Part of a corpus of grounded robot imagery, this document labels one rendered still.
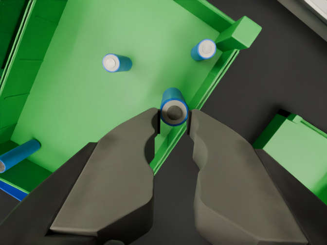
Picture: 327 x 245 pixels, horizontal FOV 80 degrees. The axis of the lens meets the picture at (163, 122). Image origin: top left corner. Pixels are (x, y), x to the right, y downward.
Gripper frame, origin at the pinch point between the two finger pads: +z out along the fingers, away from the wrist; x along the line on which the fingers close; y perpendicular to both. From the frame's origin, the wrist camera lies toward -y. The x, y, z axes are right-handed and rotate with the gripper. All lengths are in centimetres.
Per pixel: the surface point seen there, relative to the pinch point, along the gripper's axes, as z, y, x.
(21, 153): 8.2, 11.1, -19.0
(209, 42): 9.4, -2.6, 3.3
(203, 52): 9.1, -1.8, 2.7
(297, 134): 41, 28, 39
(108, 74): 14.5, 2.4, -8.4
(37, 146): 11.0, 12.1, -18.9
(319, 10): 35.5, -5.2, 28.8
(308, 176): 37, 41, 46
